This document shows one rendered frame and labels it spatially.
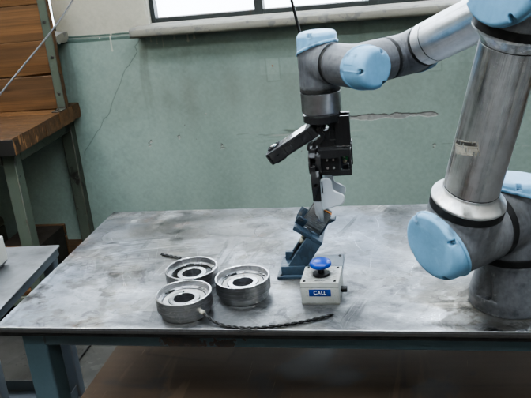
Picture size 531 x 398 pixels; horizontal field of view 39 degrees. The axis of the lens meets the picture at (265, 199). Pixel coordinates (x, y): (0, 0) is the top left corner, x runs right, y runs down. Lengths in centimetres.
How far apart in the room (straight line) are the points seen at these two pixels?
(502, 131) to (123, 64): 223
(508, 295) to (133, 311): 68
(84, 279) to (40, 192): 184
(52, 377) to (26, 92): 183
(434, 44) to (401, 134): 167
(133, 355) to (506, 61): 113
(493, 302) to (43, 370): 86
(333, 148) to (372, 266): 26
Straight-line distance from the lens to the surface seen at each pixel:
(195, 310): 138
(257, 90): 300
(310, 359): 171
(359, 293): 143
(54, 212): 347
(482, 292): 136
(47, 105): 318
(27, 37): 316
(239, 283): 147
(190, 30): 293
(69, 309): 153
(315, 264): 138
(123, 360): 182
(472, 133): 111
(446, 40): 131
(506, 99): 108
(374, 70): 129
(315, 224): 149
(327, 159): 143
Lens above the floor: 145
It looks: 20 degrees down
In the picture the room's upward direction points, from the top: 6 degrees counter-clockwise
